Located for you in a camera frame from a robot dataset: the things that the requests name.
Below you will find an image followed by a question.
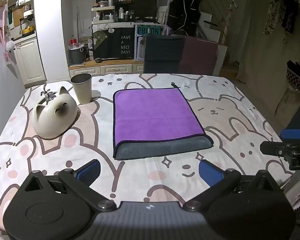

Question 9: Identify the white cabinet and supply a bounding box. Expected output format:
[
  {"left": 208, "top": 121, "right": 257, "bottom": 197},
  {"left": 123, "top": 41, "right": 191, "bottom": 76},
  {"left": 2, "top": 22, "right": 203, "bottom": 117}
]
[{"left": 14, "top": 36, "right": 47, "bottom": 86}]

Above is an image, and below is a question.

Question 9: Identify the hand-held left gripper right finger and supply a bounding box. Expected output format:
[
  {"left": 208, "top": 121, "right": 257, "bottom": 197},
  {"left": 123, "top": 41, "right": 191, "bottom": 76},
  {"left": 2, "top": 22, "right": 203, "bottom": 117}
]
[{"left": 182, "top": 159, "right": 283, "bottom": 212}]

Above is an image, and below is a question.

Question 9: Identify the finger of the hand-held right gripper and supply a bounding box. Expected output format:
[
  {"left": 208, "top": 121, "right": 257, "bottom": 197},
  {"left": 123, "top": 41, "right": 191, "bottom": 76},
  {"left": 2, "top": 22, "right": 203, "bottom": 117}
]
[
  {"left": 260, "top": 141, "right": 292, "bottom": 158},
  {"left": 281, "top": 128, "right": 300, "bottom": 140}
]

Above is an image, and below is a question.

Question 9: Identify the cream cat-shaped ceramic bowl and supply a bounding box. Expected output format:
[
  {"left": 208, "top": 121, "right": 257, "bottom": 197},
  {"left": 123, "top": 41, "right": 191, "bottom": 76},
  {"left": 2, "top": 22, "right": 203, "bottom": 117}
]
[{"left": 32, "top": 86, "right": 78, "bottom": 140}]

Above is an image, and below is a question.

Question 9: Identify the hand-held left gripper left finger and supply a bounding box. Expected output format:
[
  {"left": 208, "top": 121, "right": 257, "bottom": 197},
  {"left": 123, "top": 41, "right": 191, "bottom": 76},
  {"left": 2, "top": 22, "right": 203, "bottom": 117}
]
[{"left": 20, "top": 159, "right": 117, "bottom": 212}]

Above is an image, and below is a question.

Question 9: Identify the purple and grey towel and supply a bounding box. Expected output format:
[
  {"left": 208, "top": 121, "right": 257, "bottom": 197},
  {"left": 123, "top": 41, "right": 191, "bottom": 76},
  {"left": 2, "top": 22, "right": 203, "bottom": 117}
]
[{"left": 112, "top": 87, "right": 214, "bottom": 160}]

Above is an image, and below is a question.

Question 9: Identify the metal cup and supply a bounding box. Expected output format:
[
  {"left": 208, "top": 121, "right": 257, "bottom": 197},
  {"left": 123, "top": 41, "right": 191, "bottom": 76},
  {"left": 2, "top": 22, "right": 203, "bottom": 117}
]
[{"left": 70, "top": 73, "right": 93, "bottom": 105}]

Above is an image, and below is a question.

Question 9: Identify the green sign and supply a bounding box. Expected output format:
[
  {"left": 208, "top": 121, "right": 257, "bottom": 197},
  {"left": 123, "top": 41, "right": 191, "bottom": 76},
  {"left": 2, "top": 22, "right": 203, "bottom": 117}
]
[{"left": 135, "top": 24, "right": 163, "bottom": 36}]

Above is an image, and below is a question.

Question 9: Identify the white shelf rack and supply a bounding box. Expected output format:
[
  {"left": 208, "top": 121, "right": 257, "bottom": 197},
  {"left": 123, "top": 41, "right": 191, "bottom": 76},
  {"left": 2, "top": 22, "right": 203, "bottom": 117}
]
[{"left": 91, "top": 5, "right": 116, "bottom": 25}]

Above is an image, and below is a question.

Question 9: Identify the black hanging jacket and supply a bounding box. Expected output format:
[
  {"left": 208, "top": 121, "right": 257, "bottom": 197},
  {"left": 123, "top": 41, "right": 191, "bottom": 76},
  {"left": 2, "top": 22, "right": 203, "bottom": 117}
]
[{"left": 167, "top": 0, "right": 202, "bottom": 37}]

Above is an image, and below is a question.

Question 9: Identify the metal ornament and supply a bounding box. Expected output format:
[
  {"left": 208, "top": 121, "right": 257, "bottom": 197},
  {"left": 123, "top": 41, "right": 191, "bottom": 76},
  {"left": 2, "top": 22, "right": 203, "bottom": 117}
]
[{"left": 40, "top": 84, "right": 57, "bottom": 104}]

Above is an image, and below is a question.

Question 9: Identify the dark hanging garment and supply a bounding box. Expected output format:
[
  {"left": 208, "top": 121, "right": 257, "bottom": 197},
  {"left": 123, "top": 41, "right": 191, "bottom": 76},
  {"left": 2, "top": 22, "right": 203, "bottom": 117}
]
[{"left": 281, "top": 0, "right": 300, "bottom": 34}]

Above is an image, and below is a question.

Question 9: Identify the grey pot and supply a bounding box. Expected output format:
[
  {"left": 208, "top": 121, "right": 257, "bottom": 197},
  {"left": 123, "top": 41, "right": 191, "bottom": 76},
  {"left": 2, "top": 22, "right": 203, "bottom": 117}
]
[{"left": 69, "top": 45, "right": 87, "bottom": 65}]

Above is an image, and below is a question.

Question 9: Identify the black chair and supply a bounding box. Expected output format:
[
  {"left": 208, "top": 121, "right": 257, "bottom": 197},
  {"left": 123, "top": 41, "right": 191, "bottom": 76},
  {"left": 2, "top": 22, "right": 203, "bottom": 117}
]
[{"left": 143, "top": 34, "right": 186, "bottom": 74}]

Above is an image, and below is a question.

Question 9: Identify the wooden counter with drawers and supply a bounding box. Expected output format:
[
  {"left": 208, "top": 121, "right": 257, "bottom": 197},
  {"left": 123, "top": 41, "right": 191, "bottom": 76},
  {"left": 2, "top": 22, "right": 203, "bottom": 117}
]
[{"left": 68, "top": 59, "right": 144, "bottom": 78}]

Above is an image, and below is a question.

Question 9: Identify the pink ribbon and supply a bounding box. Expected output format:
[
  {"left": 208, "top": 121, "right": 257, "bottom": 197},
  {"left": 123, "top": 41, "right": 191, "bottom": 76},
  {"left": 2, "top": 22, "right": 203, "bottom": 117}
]
[{"left": 0, "top": 0, "right": 17, "bottom": 64}]

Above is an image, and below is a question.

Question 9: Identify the yellow pot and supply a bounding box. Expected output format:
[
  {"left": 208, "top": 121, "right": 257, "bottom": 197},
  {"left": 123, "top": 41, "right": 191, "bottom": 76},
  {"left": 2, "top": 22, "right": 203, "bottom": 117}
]
[{"left": 21, "top": 24, "right": 36, "bottom": 36}]

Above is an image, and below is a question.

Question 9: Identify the bunny printed tablecloth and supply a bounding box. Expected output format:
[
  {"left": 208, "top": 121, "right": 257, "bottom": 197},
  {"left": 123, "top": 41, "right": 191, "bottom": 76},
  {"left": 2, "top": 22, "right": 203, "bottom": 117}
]
[{"left": 0, "top": 73, "right": 294, "bottom": 230}]

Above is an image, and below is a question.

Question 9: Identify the maroon board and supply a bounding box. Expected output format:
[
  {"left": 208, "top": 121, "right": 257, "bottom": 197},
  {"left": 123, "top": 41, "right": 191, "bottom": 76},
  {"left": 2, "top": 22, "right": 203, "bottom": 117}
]
[{"left": 179, "top": 35, "right": 219, "bottom": 76}]

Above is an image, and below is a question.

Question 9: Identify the black have a nice day sign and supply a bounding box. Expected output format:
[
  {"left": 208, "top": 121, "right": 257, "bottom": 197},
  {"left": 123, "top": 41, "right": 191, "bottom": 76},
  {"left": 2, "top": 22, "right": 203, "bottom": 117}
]
[{"left": 93, "top": 27, "right": 135, "bottom": 60}]

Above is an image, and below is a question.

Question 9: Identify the patterned hanging garment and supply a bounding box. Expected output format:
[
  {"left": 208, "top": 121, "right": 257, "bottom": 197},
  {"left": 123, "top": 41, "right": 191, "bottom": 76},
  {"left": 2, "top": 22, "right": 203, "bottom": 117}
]
[{"left": 262, "top": 0, "right": 287, "bottom": 43}]

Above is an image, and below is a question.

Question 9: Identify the net basket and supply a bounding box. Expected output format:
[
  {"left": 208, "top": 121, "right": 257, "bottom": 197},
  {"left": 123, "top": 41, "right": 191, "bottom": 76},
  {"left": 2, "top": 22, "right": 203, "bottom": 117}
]
[{"left": 286, "top": 60, "right": 300, "bottom": 96}]

